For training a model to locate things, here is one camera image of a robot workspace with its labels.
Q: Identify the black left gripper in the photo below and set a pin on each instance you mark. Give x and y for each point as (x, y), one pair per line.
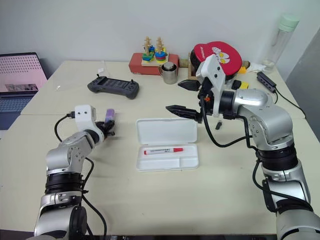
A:
(101, 127)

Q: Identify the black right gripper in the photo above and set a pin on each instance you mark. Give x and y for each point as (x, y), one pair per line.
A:
(206, 100)

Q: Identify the purple marker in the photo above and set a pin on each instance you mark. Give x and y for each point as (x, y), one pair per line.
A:
(110, 115)

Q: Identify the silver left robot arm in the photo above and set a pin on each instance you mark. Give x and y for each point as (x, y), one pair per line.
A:
(65, 150)

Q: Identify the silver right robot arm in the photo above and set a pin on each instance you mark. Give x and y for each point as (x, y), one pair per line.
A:
(270, 117)

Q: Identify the white plastic pencil case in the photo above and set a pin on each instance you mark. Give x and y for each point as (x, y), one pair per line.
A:
(165, 130)

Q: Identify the red marker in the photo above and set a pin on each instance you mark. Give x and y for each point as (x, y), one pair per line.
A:
(162, 150)

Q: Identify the wooden tray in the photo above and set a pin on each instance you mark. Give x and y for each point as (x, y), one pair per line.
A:
(192, 73)

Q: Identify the stainless steel mug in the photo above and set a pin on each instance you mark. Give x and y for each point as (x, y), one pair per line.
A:
(171, 75)

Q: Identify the small wooden block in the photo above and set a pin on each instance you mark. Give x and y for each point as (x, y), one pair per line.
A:
(184, 63)

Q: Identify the small black cap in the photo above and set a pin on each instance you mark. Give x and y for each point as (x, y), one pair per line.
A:
(219, 125)

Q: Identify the dark grey handheld controller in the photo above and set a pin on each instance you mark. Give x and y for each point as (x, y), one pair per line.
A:
(112, 86)

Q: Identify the colourful wooden stacking toy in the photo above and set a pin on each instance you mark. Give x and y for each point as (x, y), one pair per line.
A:
(150, 58)

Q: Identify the yellow and black small device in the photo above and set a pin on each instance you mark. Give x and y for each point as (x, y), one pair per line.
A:
(243, 85)

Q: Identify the red cardboard box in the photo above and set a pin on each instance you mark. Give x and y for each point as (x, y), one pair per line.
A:
(136, 63)

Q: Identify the small yellow toy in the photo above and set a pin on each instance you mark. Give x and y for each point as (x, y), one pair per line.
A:
(242, 70)

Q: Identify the small clear plastic scrap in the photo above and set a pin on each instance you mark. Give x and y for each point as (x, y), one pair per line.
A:
(58, 87)

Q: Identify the crumpled white tissue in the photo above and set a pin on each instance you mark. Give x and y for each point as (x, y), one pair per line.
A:
(257, 67)

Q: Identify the black usb hub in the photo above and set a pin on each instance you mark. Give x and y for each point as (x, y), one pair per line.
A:
(266, 80)

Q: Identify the clear bottle with green lid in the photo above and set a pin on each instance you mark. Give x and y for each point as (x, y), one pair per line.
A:
(280, 45)

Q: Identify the laptop with pink screen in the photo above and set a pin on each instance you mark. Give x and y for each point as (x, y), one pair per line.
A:
(17, 70)

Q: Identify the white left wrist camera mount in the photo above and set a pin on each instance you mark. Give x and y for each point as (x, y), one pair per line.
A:
(83, 117)

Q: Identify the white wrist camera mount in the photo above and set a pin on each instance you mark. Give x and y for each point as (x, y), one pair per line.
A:
(212, 70)
(83, 117)

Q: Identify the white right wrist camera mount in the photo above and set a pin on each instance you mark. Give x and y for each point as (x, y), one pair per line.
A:
(212, 70)

